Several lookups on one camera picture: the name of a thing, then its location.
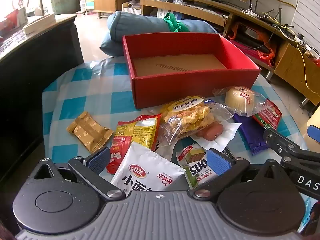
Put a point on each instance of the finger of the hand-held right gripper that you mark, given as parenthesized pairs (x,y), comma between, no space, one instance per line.
(314,133)
(277,141)

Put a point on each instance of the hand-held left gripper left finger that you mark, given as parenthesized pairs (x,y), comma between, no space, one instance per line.
(98,159)

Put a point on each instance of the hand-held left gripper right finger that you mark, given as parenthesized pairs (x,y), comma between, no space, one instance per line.
(218,162)

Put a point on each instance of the green wafer packet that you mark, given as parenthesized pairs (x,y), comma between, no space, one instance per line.
(192,158)

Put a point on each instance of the gold snack packet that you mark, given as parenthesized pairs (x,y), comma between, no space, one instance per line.
(87,131)

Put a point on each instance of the white red-logo snack packet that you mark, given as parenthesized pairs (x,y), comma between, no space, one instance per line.
(145,170)

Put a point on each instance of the red yellow snack packet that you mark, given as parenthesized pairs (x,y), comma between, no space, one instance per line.
(140,130)

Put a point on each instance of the clear bagged bread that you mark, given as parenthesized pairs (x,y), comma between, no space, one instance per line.
(187,116)

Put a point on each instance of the red cardboard box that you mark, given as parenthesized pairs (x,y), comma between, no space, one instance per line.
(190,90)

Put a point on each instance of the purple snack packet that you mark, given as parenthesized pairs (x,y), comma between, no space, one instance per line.
(252,135)

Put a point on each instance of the red green snack packet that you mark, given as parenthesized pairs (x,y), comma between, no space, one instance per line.
(268,116)

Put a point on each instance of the clear sausage packet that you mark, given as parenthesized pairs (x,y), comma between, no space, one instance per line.
(210,131)

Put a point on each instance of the round pale cake packet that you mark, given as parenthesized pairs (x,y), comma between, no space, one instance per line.
(240,97)

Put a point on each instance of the blue white checkered tablecloth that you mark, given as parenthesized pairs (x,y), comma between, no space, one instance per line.
(82,92)

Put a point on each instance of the wooden tv stand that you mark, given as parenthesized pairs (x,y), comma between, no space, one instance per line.
(292,62)

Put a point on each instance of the orange plastic bag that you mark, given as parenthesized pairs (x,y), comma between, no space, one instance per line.
(265,42)

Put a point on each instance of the black cabinet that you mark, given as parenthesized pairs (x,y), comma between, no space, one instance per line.
(37,80)

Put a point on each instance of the white slatted panel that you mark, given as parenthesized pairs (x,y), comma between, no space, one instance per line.
(307,7)

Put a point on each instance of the blue bolster pillow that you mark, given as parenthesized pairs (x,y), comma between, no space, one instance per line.
(140,25)

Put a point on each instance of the green cloth bag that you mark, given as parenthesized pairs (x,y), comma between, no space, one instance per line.
(175,23)

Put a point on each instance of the cream wooden tray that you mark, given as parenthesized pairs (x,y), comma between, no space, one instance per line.
(38,23)

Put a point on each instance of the red packaging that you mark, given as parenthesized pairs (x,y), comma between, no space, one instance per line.
(10,21)

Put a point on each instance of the red white decoration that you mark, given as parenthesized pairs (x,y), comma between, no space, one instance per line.
(20,1)

